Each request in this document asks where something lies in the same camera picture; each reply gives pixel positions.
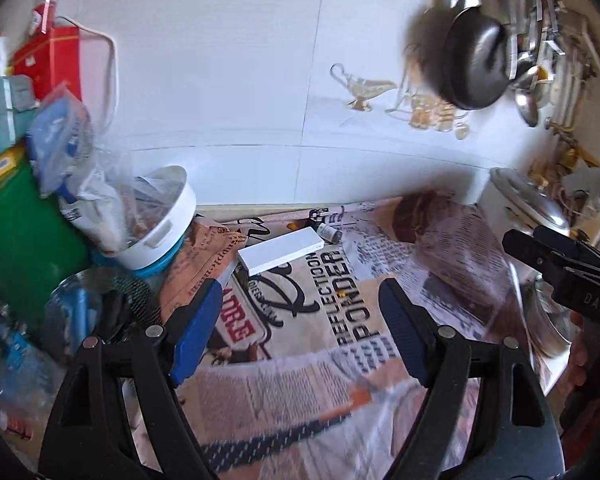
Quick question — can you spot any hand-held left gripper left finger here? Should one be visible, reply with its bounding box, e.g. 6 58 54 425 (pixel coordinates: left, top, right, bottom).
37 279 225 480

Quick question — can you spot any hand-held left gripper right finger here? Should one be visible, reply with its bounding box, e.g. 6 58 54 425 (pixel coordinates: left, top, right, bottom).
378 278 566 480

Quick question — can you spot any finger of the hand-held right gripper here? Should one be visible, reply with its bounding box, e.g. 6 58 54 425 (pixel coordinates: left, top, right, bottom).
532 225 600 270
502 229 600 282

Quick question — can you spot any person's right forearm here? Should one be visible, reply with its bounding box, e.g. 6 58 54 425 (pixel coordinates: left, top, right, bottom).
560 385 600 467

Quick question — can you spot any person's right hand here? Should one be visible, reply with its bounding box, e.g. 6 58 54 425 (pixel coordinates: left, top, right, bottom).
566 312 591 393

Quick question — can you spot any shiny steel pot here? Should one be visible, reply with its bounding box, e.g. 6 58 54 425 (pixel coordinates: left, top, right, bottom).
512 265 579 361

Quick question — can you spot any white cooker with steel lid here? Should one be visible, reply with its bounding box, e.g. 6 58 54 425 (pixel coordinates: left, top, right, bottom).
477 166 574 242

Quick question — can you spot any white plastic bag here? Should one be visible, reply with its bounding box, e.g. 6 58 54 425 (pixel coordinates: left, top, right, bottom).
560 147 600 222

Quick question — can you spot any black mesh pouch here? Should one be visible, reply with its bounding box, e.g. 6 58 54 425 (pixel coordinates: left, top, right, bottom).
105 280 157 332

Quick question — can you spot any white plastic bowl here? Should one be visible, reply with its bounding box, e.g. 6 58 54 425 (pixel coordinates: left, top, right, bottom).
115 165 198 271

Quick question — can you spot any white flat block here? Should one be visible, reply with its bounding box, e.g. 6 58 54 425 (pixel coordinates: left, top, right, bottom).
237 226 326 277

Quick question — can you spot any clear plastic container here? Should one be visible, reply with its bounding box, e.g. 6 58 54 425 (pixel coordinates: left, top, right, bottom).
42 267 162 367

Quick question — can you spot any newspaper print table cloth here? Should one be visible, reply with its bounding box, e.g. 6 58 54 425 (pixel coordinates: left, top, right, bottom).
125 187 556 480

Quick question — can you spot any steel ladle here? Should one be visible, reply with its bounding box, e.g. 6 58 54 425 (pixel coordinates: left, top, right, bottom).
514 67 552 128

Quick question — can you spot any clear plastic bag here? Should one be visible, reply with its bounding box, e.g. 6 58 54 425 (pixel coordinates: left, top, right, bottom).
27 85 142 257

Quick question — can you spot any pile of plastic packets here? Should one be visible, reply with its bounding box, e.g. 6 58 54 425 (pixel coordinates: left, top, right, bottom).
0 270 67 442

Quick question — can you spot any black frying pan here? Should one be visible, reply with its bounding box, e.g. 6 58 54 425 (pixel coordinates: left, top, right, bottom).
432 0 519 111

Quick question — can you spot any green box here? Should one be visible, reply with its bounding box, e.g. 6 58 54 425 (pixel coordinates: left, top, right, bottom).
0 160 96 331

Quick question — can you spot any steel utensil rack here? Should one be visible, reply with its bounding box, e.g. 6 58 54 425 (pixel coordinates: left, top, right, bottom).
480 0 600 92

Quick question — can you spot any blue packet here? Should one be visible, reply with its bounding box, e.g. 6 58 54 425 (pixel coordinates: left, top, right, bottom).
30 95 96 197

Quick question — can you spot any yellow box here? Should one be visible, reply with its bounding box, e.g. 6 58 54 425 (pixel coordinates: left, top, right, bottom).
0 142 29 196

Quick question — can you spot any red box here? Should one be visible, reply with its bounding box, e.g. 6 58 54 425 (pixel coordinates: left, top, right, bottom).
10 27 83 104

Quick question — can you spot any red and white carton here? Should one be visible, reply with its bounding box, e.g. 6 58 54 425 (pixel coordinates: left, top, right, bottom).
29 0 60 36

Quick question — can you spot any white cable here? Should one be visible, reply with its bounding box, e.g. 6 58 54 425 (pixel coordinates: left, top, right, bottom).
55 15 120 127

